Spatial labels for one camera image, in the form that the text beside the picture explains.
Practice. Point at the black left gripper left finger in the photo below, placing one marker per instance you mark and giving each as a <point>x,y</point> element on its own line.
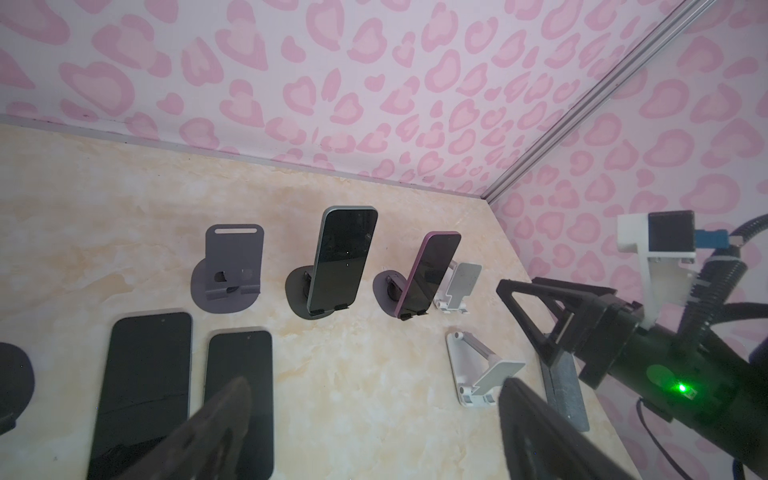
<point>206,446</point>

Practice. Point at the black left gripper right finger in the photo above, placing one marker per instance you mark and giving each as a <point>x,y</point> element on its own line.
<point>539,444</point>

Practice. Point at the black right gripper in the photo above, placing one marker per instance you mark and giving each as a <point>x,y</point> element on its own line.
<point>559,316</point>

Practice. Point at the black phone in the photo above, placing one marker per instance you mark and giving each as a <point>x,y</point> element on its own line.
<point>145,390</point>
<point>242,362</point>
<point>430,266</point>
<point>344,242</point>

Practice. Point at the white folding stand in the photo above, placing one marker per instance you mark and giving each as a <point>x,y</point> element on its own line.
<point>458,283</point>

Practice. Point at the purple-grey round stand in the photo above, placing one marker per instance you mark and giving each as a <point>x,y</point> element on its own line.
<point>228,279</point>

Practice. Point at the black round stand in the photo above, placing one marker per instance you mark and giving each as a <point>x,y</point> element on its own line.
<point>17,385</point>

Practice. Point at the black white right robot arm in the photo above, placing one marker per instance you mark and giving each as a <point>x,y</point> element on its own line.
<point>713,391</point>

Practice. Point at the dark round stand back middle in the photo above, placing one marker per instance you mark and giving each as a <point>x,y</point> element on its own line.
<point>296,290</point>

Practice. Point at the grey round stand back right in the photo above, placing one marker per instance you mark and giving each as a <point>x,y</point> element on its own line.
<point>388,286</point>

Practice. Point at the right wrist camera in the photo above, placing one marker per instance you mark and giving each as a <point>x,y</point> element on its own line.
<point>666,245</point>

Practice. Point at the aluminium frame post right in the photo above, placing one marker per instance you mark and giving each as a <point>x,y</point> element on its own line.
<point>672,26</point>

